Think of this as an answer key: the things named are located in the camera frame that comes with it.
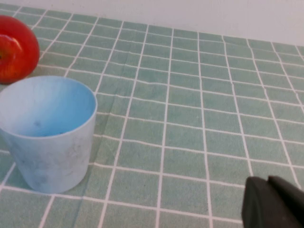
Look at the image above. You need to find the red apple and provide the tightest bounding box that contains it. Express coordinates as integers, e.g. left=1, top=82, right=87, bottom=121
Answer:
left=0, top=15, right=40, bottom=85

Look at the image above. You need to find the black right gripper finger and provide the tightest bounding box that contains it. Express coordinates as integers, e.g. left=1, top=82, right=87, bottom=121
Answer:
left=241, top=175, right=304, bottom=228

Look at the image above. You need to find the green checkered tablecloth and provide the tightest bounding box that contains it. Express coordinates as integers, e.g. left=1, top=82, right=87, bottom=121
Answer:
left=0, top=4, right=304, bottom=228

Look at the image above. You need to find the light blue plastic cup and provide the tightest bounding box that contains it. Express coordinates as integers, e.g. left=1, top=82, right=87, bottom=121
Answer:
left=0, top=75, right=98, bottom=194

